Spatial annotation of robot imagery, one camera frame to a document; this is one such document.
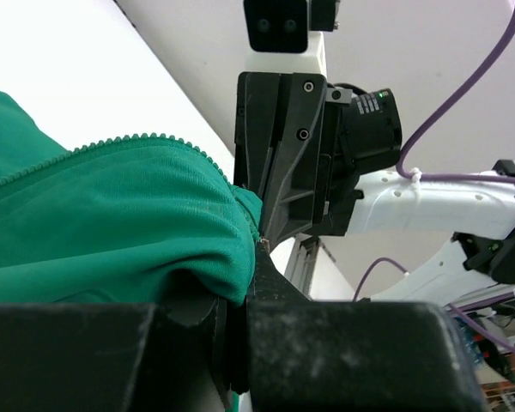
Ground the aluminium table edge rail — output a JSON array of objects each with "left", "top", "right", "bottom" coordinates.
[{"left": 284, "top": 234, "right": 339, "bottom": 300}]

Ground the green zip-up jacket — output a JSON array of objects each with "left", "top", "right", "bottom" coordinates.
[{"left": 0, "top": 92, "right": 261, "bottom": 307}]

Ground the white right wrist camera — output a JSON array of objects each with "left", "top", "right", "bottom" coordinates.
[{"left": 243, "top": 0, "right": 341, "bottom": 76}]

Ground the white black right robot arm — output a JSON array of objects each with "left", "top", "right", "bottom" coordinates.
[{"left": 234, "top": 72, "right": 515, "bottom": 305}]

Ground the silver ring zipper pull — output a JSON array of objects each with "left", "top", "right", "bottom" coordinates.
[{"left": 259, "top": 238, "right": 270, "bottom": 251}]

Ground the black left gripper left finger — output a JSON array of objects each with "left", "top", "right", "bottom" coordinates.
[{"left": 0, "top": 288, "right": 245, "bottom": 411}]

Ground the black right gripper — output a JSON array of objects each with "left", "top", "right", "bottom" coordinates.
[{"left": 234, "top": 72, "right": 403, "bottom": 249}]

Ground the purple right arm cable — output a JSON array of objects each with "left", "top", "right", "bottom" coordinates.
[{"left": 352, "top": 0, "right": 515, "bottom": 361}]

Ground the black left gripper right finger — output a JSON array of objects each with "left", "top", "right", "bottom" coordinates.
[{"left": 246, "top": 246, "right": 486, "bottom": 411}]

